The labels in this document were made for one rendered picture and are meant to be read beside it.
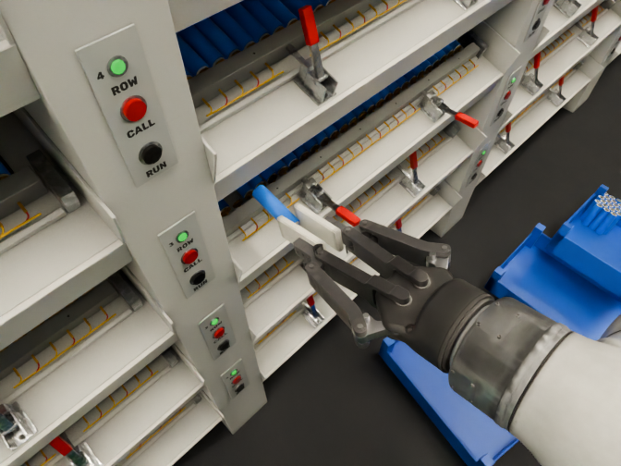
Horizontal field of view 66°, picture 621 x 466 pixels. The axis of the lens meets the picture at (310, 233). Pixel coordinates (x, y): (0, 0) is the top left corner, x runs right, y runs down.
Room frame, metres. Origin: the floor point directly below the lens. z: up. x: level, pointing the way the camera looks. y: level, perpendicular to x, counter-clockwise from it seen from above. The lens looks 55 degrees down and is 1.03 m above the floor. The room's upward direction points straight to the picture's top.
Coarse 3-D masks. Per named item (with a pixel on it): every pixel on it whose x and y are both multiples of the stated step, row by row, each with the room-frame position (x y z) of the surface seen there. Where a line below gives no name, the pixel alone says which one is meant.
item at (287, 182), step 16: (464, 48) 0.73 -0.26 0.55; (480, 48) 0.74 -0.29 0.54; (448, 64) 0.69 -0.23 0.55; (464, 64) 0.72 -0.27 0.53; (432, 80) 0.65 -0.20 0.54; (400, 96) 0.61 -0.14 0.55; (416, 96) 0.62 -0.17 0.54; (384, 112) 0.57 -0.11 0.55; (352, 128) 0.53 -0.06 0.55; (368, 128) 0.54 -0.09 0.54; (336, 144) 0.50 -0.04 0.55; (352, 144) 0.52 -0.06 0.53; (320, 160) 0.47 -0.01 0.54; (288, 176) 0.44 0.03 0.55; (304, 176) 0.44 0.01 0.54; (272, 192) 0.41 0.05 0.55; (240, 208) 0.38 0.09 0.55; (256, 208) 0.39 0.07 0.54; (224, 224) 0.36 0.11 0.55; (240, 224) 0.37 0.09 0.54; (256, 224) 0.37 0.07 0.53
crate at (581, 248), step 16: (576, 224) 0.73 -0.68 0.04; (560, 240) 0.62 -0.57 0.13; (576, 240) 0.67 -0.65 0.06; (592, 240) 0.68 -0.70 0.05; (608, 240) 0.69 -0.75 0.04; (560, 256) 0.60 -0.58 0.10; (576, 256) 0.59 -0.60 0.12; (592, 256) 0.57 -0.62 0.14; (608, 256) 0.63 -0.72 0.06; (592, 272) 0.55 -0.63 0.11; (608, 272) 0.54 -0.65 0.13; (608, 288) 0.51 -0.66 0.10
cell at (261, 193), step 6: (258, 186) 0.36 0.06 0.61; (264, 186) 0.37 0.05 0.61; (252, 192) 0.36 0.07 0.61; (258, 192) 0.36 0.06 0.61; (264, 192) 0.36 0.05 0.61; (270, 192) 0.36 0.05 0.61; (258, 198) 0.35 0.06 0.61; (264, 198) 0.35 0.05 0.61; (270, 198) 0.35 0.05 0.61; (276, 198) 0.35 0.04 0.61; (264, 204) 0.34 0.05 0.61; (270, 204) 0.34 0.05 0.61; (276, 204) 0.34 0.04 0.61; (282, 204) 0.34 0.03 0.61; (270, 210) 0.34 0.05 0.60; (276, 210) 0.33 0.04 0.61; (282, 210) 0.33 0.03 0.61; (288, 210) 0.34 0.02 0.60; (276, 216) 0.33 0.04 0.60; (288, 216) 0.33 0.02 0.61; (294, 216) 0.33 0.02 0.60; (294, 222) 0.32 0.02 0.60
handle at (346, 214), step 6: (318, 192) 0.42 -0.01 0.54; (318, 198) 0.41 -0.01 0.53; (324, 198) 0.41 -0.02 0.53; (330, 204) 0.40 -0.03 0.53; (336, 204) 0.40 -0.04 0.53; (336, 210) 0.39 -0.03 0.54; (342, 210) 0.39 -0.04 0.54; (342, 216) 0.38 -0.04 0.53; (348, 216) 0.38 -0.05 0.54; (354, 216) 0.38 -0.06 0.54; (348, 222) 0.37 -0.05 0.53; (354, 222) 0.37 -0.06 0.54
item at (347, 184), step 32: (480, 32) 0.77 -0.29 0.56; (480, 64) 0.73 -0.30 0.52; (448, 96) 0.65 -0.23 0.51; (480, 96) 0.69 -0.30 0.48; (384, 128) 0.57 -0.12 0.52; (416, 128) 0.58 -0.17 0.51; (352, 160) 0.50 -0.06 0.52; (384, 160) 0.51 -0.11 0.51; (352, 192) 0.45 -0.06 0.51; (256, 256) 0.34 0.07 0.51
